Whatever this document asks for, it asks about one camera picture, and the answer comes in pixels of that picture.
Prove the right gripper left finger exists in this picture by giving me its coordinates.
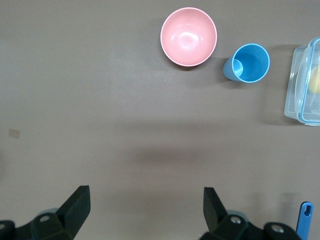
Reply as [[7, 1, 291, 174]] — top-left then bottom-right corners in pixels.
[[14, 184, 91, 240]]

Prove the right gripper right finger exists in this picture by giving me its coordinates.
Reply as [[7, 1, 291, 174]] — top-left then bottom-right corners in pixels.
[[199, 186, 266, 240]]

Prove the pink bowl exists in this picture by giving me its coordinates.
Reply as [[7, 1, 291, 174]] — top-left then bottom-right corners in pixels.
[[159, 6, 218, 68]]

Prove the brown tape patch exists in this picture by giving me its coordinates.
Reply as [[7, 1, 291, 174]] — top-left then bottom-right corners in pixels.
[[8, 128, 22, 139]]

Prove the clear plastic food container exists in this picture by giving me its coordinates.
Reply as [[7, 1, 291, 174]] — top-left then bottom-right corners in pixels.
[[284, 36, 320, 127]]

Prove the blue cup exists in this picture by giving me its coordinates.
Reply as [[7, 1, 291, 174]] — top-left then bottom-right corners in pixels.
[[222, 43, 272, 84]]

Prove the yellow food piece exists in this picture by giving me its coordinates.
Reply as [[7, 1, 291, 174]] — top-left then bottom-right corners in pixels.
[[307, 66, 320, 95]]

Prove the black pot blue handle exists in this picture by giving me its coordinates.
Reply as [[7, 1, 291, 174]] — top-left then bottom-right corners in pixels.
[[295, 201, 314, 240]]

